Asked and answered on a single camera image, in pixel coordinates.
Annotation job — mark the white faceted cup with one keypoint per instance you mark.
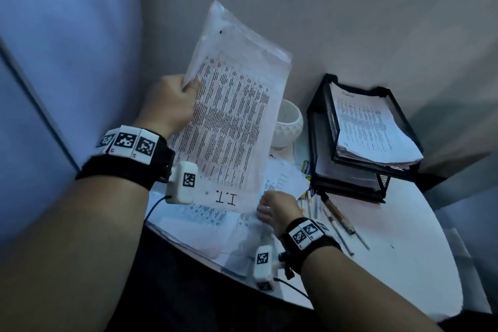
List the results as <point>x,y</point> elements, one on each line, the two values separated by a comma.
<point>288,129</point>

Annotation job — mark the person's left hand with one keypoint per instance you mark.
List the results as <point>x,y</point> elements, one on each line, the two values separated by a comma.
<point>167,106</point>

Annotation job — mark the slim grey pen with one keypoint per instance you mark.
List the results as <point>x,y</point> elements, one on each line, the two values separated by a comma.
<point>338,234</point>

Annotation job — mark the pile of printed papers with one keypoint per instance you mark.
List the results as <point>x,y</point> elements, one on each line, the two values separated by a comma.
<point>202,226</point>

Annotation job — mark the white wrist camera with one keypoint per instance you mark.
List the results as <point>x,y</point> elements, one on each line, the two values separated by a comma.
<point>263,269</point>
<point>183,187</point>

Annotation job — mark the thin bundle printed sheets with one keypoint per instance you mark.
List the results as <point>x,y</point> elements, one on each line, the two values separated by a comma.
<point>327,160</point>

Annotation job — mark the white pen black cap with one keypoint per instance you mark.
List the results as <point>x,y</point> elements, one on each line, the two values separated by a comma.
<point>309,203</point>

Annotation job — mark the white pen orange tip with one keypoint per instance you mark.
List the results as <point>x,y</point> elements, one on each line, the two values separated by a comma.
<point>302,201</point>

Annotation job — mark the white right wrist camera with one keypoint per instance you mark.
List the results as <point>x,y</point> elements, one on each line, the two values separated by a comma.
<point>263,269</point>

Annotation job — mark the brown pen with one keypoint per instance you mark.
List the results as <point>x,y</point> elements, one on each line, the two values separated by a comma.
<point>338,215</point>

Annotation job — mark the person's left forearm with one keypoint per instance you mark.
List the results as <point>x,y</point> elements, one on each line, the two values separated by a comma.
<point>78,258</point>

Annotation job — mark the person's right forearm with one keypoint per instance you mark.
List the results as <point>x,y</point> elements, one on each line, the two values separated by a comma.
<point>350,296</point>

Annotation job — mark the black marker wristband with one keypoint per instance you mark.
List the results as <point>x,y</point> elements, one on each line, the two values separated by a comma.
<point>307,244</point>
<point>128,166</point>

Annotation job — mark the printed paper sheet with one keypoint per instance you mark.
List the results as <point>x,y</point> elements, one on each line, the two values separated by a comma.
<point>233,117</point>

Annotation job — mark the right black marker wristband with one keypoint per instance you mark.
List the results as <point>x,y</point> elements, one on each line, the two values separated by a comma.
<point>307,244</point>

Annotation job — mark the person's right hand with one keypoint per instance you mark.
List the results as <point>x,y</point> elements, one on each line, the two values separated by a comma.
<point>282,211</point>

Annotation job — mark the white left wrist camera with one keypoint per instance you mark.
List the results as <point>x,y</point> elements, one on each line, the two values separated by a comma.
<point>183,187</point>

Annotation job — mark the person's black trousers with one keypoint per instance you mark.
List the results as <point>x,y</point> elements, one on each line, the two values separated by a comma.
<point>186,296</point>

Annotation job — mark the left black marker wristband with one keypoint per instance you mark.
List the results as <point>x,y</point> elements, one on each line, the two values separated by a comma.
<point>128,166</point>

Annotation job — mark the black mesh paper tray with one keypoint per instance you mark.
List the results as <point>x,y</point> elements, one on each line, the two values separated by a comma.
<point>350,192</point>

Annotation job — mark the neat stack of papers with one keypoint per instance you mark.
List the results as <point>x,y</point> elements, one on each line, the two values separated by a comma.
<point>369,129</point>

